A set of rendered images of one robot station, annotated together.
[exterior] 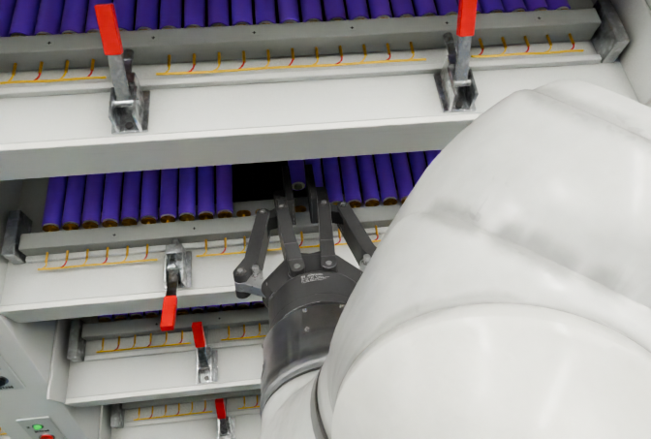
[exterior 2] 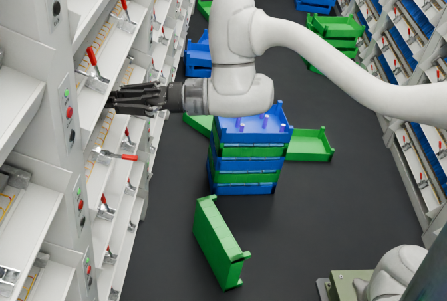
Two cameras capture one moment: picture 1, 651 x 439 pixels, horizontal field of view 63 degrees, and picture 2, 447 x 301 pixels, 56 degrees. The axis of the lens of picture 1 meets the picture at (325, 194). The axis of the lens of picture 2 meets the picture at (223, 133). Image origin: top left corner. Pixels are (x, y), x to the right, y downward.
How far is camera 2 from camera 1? 87 cm
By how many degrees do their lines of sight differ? 63
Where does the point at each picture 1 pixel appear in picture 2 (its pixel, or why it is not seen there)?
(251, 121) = (115, 66)
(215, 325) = not seen: hidden behind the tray
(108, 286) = (97, 183)
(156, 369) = (97, 235)
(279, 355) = (197, 92)
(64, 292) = (92, 199)
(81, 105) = (85, 96)
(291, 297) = (175, 91)
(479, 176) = (236, 4)
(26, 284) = not seen: hidden behind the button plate
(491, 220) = (242, 7)
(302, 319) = (189, 85)
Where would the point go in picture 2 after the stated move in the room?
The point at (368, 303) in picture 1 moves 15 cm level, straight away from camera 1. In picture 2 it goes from (240, 28) to (175, 12)
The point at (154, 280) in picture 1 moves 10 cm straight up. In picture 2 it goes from (102, 167) to (100, 134)
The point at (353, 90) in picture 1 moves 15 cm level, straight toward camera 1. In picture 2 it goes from (114, 42) to (175, 56)
